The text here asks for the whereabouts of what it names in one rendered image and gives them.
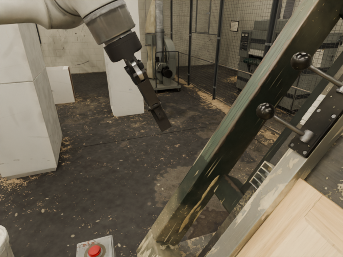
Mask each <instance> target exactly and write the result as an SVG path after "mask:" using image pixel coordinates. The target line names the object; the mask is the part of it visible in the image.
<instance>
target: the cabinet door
mask: <svg viewBox="0 0 343 257"><path fill-rule="evenodd" d="M236 257H343V209H342V208H341V207H340V206H338V205H337V204H336V203H334V202H333V201H332V200H330V199H329V198H328V197H326V196H325V195H324V194H322V193H321V192H320V191H318V190H317V189H316V188H314V187H313V186H312V185H310V184H309V183H307V182H306V181H305V180H303V179H301V178H300V179H299V180H298V181H297V182H296V183H295V184H294V186H293V187H292V188H291V189H290V191H289V192H288V193H287V194H286V195H285V197H284V198H283V199H282V200H281V202H280V203H279V204H278V205H277V207H276V208H275V209H274V210H273V211H272V213H271V214H270V215H269V216H268V218H267V219H266V220H265V221H264V222H263V224H262V225H261V226H260V227H259V229H258V230H257V231H256V232H255V233H254V235H253V236H252V237H251V238H250V240H249V241H248V242H247V244H246V245H245V246H244V247H243V249H242V250H241V251H240V252H239V254H238V255H237V256H236Z"/></svg>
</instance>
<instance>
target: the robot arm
mask: <svg viewBox="0 0 343 257"><path fill-rule="evenodd" d="M17 23H36V24H38V25H41V26H42V27H44V28H45V29H47V30H51V29H63V30H68V29H73V28H76V27H78V26H80V25H82V24H83V23H85V24H86V25H87V27H88V29H89V30H90V32H91V34H92V36H93V38H94V39H95V41H96V43H97V44H98V45H101V44H103V43H104V44H105V46H104V47H103V48H104V50H105V52H106V53H107V55H108V57H109V59H110V60H111V62H113V63H115V62H118V61H120V60H122V59H123V60H124V62H125V64H126V66H125V67H124V69H125V71H126V73H127V74H128V75H129V76H130V78H131V80H132V81H133V83H134V84H135V85H136V86H137V87H138V89H139V91H140V93H141V95H142V96H143V98H144V100H145V102H146V103H147V106H149V108H148V109H147V110H148V111H150V112H151V114H152V116H153V118H154V120H155V121H156V123H157V125H158V126H159V128H160V130H161V131H162V132H163V131H165V130H167V129H169V128H170V127H172V125H171V123H170V121H169V119H168V117H167V115H166V114H165V112H164V110H163V108H162V106H161V102H160V99H158V97H157V95H156V93H155V91H154V89H153V87H152V85H151V82H150V80H149V77H148V75H147V73H146V70H145V69H144V65H143V63H142V61H141V60H139V59H138V60H137V58H136V57H135V55H134V54H135V53H136V52H138V51H139V50H141V48H142V45H141V43H140V40H139V38H138V36H137V34H136V32H135V31H134V32H132V30H131V29H132V28H134V27H135V25H136V24H135V23H134V21H133V19H132V16H131V15H130V12H129V10H128V7H127V4H126V2H125V1H124V0H0V25H4V24H17Z"/></svg>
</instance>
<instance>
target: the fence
mask: <svg viewBox="0 0 343 257"><path fill-rule="evenodd" d="M342 133H343V115H342V116H341V117H340V119H339V120H338V121H337V122H336V124H335V125H334V126H333V127H332V129H331V130H330V131H329V132H328V133H327V135H326V136H325V137H324V138H323V140H322V141H321V142H320V143H319V145H318V146H317V147H316V148H315V150H314V151H313V152H312V153H311V155H310V156H309V157H308V158H305V157H303V156H302V155H300V154H298V153H297V152H295V151H294V150H292V149H291V148H289V149H288V150H287V152H286V153H285V154H284V156H283V157H282V158H281V160H280V161H279V162H278V163H277V165H276V166H275V167H274V168H273V170H272V171H271V172H270V174H269V175H268V176H267V178H266V179H265V180H264V181H263V183H262V184H261V185H260V187H259V188H258V189H257V191H256V192H255V193H254V194H253V196H252V197H251V198H250V200H249V201H248V202H247V204H246V205H245V206H244V207H243V209H242V210H241V211H240V213H239V214H238V215H237V216H236V218H235V219H234V220H233V222H232V223H231V224H230V226H229V227H228V228H227V229H226V231H225V232H224V233H223V235H222V236H221V237H220V239H219V240H218V241H217V242H216V244H215V245H214V246H213V248H212V249H211V250H210V251H209V253H208V254H207V255H206V257H236V256H237V255H238V254H239V252H240V251H241V250H242V249H243V247H244V246H245V245H246V244H247V242H248V241H249V240H250V238H251V237H252V236H253V235H254V233H255V232H256V231H257V230H258V229H259V227H260V226H261V225H262V224H263V222H264V221H265V220H266V219H267V218H268V216H269V215H270V214H271V213H272V211H273V210H274V209H275V208H276V207H277V205H278V204H279V203H280V202H281V200H282V199H283V198H284V197H285V195H286V194H287V193H288V192H289V191H290V189H291V188H292V187H293V186H294V184H295V183H296V182H297V181H298V180H299V179H300V178H301V179H305V178H306V176H307V175H308V174H309V173H310V172H311V170H312V169H313V168H314V167H315V166H316V164H317V163H318V162H319V161H320V159H321V158H322V157H323V156H324V155H325V153H326V152H327V151H328V150H329V148H330V147H331V146H332V145H333V144H334V142H335V141H336V140H337V139H338V137H339V136H340V135H341V134H342Z"/></svg>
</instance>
